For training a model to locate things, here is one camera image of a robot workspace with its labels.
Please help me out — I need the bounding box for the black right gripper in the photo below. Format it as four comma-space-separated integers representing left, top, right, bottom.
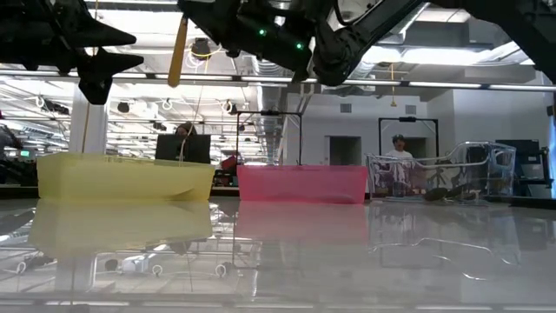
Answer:
176, 0, 318, 84

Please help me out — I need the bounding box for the black station frame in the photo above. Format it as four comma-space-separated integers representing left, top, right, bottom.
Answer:
235, 110, 304, 166
377, 116, 440, 157

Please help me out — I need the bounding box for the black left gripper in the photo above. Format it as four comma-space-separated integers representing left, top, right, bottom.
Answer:
0, 0, 145, 106

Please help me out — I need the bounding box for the clear plastic bin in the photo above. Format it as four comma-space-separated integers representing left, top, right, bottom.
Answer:
364, 141, 518, 205

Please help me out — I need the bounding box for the pink plastic bin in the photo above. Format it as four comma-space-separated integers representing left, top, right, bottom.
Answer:
236, 163, 369, 205

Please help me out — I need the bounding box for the person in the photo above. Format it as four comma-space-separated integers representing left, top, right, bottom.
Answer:
174, 122, 199, 137
385, 133, 416, 160

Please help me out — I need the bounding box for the black spoon teal handle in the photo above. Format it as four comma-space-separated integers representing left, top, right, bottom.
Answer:
423, 186, 451, 203
449, 183, 477, 201

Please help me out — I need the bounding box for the white glossy work sheet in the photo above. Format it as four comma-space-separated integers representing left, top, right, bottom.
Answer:
0, 197, 556, 313

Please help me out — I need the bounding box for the black ceiling cable reel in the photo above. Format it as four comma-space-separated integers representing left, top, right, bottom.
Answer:
189, 37, 213, 60

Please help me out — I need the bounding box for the black background desk equipment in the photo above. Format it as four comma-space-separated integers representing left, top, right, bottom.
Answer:
494, 138, 553, 197

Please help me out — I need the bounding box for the silver spoon orange handle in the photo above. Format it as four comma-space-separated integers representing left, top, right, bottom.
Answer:
167, 15, 189, 89

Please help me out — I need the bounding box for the long ceiling light strip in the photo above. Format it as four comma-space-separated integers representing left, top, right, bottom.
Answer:
0, 69, 556, 93

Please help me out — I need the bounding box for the yellow plastic bin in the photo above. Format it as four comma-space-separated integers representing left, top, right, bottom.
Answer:
36, 151, 217, 203

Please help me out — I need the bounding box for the white building pillar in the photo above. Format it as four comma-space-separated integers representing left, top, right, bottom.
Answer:
69, 86, 110, 156

